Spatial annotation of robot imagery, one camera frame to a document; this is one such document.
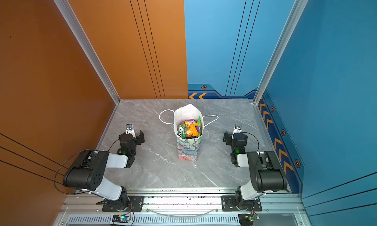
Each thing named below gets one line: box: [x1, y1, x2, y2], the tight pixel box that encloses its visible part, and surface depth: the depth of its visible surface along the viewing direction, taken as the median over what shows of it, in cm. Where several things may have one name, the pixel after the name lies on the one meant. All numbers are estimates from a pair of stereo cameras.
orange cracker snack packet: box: [185, 123, 199, 138], surface depth 77 cm
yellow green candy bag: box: [176, 123, 187, 140], surface depth 78 cm
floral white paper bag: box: [159, 103, 219, 162], surface depth 83 cm
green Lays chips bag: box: [197, 115, 203, 138], surface depth 82 cm
